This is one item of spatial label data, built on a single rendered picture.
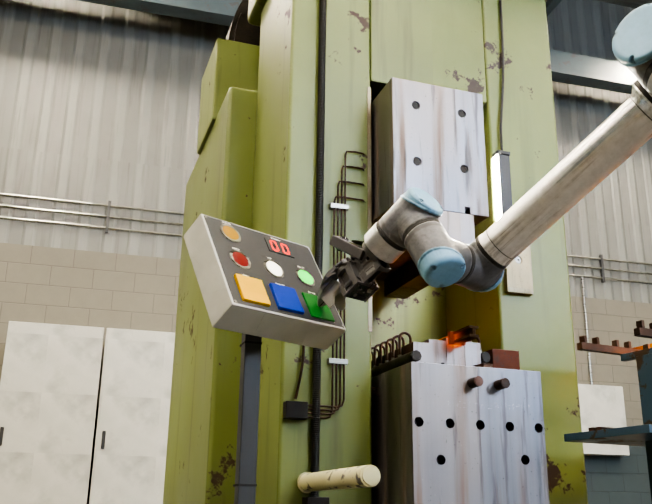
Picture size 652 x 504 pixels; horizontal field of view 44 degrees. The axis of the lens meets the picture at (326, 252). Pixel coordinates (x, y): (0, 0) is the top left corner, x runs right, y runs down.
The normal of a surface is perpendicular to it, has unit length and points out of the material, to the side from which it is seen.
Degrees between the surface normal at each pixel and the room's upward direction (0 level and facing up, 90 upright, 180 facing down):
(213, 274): 90
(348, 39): 90
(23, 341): 90
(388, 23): 90
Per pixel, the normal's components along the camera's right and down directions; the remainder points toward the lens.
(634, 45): -0.74, -0.33
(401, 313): 0.32, -0.30
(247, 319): 0.33, 0.72
